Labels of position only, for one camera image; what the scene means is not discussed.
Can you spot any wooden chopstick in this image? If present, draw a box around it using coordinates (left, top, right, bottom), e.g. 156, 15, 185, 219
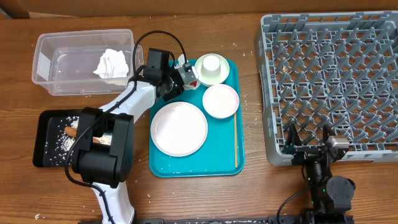
234, 112, 238, 168

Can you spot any orange carrot piece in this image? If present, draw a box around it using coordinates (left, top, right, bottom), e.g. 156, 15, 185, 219
64, 126, 111, 145

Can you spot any grey dish rack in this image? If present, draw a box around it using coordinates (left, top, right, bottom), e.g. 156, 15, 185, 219
254, 11, 397, 166

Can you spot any black tray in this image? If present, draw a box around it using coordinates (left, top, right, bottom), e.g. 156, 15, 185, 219
32, 109, 81, 167

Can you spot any pink bowl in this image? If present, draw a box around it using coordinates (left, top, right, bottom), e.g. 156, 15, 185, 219
202, 84, 240, 119

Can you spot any white upturned cup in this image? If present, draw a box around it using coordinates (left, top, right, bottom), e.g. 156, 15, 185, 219
201, 55, 221, 78

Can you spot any large white plate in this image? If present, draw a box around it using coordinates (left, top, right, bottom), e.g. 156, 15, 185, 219
150, 101, 208, 157

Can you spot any cream bowl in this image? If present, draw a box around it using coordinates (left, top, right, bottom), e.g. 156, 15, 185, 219
195, 54, 230, 86

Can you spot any teal serving tray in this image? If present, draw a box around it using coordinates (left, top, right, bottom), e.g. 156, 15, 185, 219
149, 58, 246, 178

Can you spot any white napkin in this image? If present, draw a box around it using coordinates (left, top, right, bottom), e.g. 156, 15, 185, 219
93, 49, 129, 78

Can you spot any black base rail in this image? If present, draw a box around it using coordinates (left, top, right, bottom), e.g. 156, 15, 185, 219
135, 215, 355, 224

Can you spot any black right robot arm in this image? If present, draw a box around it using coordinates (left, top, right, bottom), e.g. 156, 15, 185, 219
275, 124, 356, 224

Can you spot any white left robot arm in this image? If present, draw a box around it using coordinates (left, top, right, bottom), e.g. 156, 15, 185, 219
65, 48, 198, 223

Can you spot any clear plastic bin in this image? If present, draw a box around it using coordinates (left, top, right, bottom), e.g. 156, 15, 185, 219
32, 29, 144, 96

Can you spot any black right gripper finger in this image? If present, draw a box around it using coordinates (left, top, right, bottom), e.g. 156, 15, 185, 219
323, 124, 335, 146
285, 124, 301, 146

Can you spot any white rice pile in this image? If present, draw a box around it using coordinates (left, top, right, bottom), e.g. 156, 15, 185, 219
45, 115, 112, 161

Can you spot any red snack wrapper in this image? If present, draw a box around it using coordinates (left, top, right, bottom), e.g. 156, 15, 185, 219
183, 80, 200, 90

